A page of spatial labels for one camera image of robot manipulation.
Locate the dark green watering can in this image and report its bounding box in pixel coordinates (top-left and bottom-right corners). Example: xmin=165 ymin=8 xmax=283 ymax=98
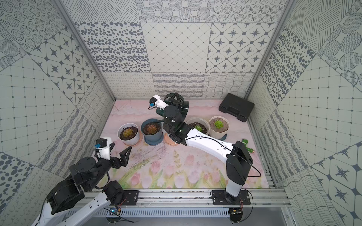
xmin=154 ymin=95 xmax=189 ymax=122

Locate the white pot yellow-brown succulent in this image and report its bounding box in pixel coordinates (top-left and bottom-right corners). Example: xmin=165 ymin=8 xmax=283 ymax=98
xmin=117 ymin=123 xmax=141 ymax=146

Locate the blue-grey pot red succulent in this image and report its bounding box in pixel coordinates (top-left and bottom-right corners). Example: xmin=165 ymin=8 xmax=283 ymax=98
xmin=141 ymin=119 xmax=163 ymax=146

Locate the white pot pink succulent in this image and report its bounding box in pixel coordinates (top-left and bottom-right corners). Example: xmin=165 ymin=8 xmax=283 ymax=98
xmin=163 ymin=121 xmax=185 ymax=145

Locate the white pot bright green succulent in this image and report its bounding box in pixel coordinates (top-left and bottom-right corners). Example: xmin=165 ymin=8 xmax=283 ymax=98
xmin=209 ymin=116 xmax=230 ymax=141

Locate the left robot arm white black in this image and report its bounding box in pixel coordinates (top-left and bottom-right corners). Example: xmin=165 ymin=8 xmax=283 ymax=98
xmin=33 ymin=147 xmax=132 ymax=226

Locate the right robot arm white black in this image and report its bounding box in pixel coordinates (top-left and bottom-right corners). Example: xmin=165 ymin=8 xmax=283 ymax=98
xmin=155 ymin=93 xmax=253 ymax=199

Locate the large white pot green succulent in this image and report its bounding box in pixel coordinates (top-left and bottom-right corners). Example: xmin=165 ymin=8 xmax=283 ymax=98
xmin=186 ymin=117 xmax=209 ymax=135

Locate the left small circuit board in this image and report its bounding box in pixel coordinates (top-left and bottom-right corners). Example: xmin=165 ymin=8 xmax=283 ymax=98
xmin=105 ymin=209 xmax=122 ymax=223

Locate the small circuit board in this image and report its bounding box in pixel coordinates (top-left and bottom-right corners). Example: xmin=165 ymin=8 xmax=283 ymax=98
xmin=229 ymin=208 xmax=243 ymax=224
xmin=105 ymin=209 xmax=122 ymax=223

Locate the black plastic tool case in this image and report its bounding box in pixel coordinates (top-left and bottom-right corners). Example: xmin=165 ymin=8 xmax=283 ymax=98
xmin=219 ymin=93 xmax=255 ymax=122

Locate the right small circuit board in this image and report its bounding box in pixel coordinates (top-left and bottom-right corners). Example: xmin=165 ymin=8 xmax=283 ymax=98
xmin=229 ymin=208 xmax=243 ymax=224

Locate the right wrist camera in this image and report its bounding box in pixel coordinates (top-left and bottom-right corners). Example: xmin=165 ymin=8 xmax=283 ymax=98
xmin=148 ymin=95 xmax=168 ymax=110

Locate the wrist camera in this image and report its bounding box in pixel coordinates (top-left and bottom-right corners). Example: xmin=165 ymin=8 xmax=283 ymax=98
xmin=148 ymin=95 xmax=168 ymax=110
xmin=94 ymin=137 xmax=112 ymax=161

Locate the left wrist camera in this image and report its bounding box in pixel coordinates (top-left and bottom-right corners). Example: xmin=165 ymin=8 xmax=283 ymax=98
xmin=94 ymin=137 xmax=112 ymax=161

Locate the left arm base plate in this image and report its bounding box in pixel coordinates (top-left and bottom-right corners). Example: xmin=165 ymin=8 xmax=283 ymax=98
xmin=119 ymin=190 xmax=140 ymax=206

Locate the green hose nozzle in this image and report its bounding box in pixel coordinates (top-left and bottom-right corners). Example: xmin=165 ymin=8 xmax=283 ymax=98
xmin=241 ymin=138 xmax=255 ymax=153

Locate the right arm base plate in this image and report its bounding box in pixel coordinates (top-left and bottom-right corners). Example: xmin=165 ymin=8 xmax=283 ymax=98
xmin=210 ymin=190 xmax=251 ymax=206

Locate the aluminium mounting rail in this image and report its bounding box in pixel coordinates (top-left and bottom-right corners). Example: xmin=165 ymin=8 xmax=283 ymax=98
xmin=122 ymin=188 xmax=291 ymax=208

